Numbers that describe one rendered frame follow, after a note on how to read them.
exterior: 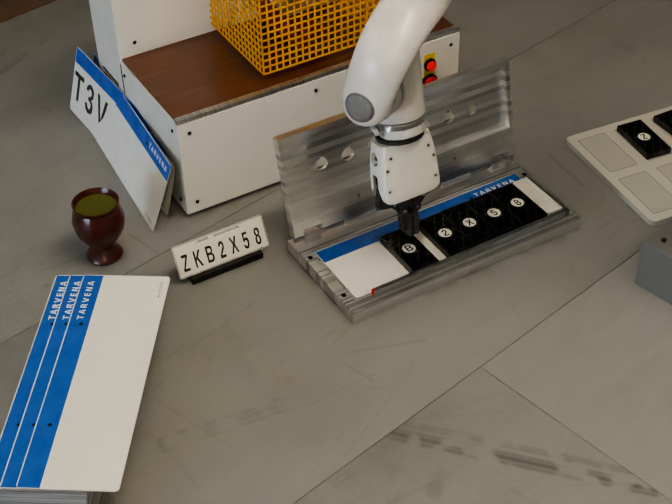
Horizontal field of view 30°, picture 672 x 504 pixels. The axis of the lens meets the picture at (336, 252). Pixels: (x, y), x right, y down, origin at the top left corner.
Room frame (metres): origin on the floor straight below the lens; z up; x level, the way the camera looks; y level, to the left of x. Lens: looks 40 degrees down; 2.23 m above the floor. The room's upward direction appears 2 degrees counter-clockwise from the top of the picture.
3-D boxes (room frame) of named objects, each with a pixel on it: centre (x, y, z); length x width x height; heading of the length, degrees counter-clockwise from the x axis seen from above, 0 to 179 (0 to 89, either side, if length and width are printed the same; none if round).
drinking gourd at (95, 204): (1.57, 0.38, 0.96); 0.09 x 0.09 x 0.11
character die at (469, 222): (1.59, -0.22, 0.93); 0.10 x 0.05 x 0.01; 29
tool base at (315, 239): (1.59, -0.16, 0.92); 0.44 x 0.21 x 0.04; 120
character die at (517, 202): (1.64, -0.30, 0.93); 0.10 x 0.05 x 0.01; 29
